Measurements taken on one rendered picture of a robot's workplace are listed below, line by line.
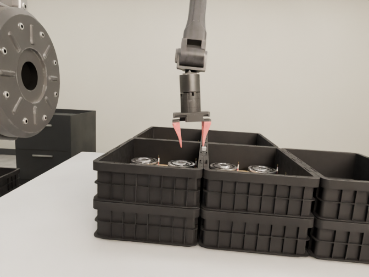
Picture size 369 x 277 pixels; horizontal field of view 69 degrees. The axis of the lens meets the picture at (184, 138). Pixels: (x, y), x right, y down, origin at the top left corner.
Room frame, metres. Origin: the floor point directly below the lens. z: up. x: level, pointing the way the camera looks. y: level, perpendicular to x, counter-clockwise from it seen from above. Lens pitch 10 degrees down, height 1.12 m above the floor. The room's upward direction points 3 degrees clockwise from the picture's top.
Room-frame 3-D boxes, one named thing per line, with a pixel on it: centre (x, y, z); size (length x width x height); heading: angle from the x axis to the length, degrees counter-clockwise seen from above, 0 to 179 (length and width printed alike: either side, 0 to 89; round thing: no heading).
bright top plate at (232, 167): (0.97, -0.15, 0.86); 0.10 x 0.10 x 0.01
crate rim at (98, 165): (0.88, 0.08, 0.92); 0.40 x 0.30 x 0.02; 176
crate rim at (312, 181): (0.86, -0.22, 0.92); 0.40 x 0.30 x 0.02; 176
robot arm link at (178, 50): (0.81, 0.00, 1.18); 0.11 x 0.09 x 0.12; 0
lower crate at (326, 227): (0.83, -0.52, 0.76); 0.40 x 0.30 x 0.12; 176
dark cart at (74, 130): (2.38, 1.13, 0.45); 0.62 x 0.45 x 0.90; 0
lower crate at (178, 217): (0.88, 0.08, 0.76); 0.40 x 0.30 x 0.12; 176
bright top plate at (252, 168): (0.96, -0.29, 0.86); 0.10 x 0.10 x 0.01
